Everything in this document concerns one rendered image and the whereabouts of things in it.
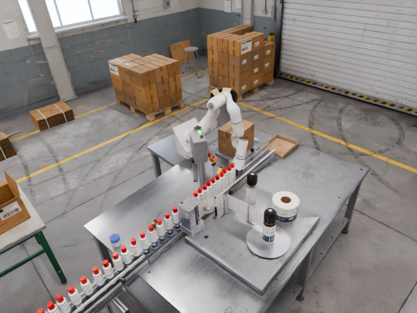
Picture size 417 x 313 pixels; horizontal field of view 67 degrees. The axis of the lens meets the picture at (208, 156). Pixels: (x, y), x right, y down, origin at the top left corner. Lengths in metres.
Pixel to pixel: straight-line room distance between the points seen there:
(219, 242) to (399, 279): 1.87
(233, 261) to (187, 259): 0.33
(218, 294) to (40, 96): 6.03
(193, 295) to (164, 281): 0.22
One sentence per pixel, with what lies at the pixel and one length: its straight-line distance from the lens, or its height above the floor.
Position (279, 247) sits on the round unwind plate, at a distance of 2.33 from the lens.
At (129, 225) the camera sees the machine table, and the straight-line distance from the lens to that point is 2.65.
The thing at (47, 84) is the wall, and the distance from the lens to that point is 7.38.
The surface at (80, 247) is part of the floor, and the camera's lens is 3.82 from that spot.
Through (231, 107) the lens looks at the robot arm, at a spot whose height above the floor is 1.56.
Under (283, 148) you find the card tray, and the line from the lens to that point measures 3.38.
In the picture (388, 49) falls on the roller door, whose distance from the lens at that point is 6.24.
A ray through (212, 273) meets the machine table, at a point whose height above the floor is 0.83.
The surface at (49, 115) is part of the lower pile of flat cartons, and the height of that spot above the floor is 0.20.
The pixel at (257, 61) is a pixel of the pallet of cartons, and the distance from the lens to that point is 6.45.
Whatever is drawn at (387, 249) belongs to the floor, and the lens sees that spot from 3.78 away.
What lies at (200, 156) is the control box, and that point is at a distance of 2.35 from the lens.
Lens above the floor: 2.68
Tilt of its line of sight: 35 degrees down
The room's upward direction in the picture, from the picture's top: 4 degrees counter-clockwise
